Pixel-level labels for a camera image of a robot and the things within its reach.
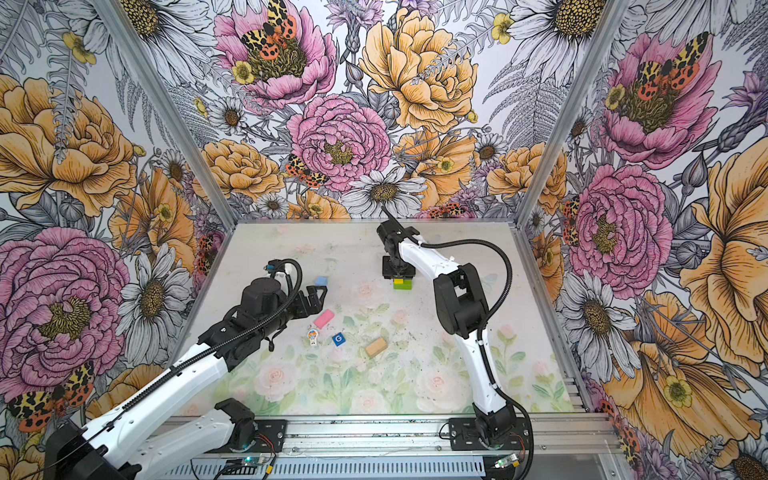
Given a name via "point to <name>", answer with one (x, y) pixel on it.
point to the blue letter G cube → (338, 339)
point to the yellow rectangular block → (399, 281)
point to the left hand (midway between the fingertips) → (312, 300)
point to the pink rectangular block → (323, 319)
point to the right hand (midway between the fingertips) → (398, 282)
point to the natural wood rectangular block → (376, 347)
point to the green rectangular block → (407, 287)
